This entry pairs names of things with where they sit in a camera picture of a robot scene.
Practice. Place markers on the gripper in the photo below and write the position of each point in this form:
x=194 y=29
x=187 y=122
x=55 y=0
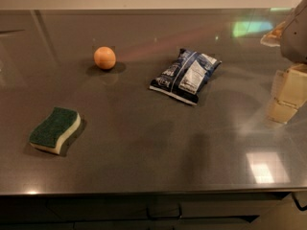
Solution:
x=295 y=38

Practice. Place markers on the blue chip bag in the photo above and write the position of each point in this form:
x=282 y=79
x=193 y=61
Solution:
x=187 y=75

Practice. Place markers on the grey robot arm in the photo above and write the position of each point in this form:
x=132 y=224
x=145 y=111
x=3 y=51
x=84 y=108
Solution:
x=291 y=36

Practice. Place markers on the green and white sponge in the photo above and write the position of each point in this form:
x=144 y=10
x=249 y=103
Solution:
x=54 y=131

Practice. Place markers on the orange ball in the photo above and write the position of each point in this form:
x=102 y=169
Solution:
x=105 y=58

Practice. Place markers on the black drawer handle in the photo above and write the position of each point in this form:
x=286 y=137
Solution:
x=164 y=212

